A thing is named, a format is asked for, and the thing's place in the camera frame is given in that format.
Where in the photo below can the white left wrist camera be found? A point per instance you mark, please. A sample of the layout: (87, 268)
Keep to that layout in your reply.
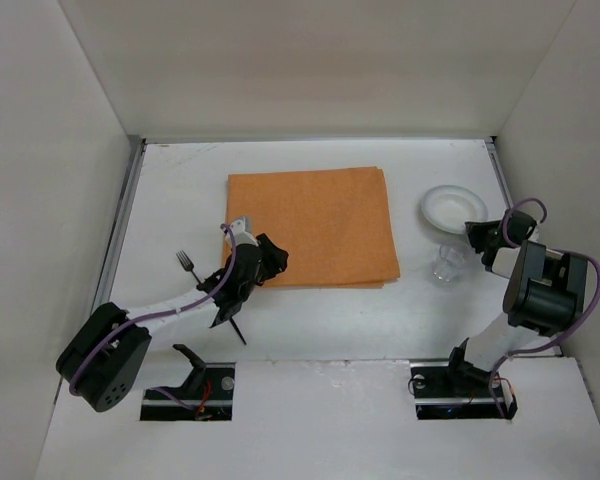
(240, 232)

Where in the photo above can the clear plastic cup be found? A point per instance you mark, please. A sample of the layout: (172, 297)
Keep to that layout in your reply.
(452, 261)

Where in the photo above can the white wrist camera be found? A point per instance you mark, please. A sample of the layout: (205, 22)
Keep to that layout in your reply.
(240, 232)
(535, 231)

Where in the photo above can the orange cloth placemat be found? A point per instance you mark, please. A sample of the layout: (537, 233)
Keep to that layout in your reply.
(334, 224)

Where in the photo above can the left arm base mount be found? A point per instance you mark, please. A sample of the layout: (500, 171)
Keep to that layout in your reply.
(205, 394)

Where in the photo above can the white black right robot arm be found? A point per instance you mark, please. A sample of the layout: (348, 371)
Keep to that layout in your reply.
(544, 298)

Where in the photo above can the black plastic knife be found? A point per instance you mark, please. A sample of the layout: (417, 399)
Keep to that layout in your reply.
(238, 331)

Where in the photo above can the black plastic fork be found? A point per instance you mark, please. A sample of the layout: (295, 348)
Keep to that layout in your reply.
(187, 264)

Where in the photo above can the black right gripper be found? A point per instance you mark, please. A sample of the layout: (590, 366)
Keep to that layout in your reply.
(487, 237)

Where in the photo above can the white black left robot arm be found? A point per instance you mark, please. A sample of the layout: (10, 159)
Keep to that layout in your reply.
(102, 361)

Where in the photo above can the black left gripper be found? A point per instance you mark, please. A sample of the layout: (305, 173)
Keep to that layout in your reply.
(232, 293)

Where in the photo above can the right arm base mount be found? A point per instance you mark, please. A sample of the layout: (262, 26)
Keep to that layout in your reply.
(453, 389)

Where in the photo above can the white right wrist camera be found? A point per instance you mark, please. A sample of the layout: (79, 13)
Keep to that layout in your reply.
(535, 231)

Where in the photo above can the white paper bowl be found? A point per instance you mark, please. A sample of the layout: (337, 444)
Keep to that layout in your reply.
(449, 207)

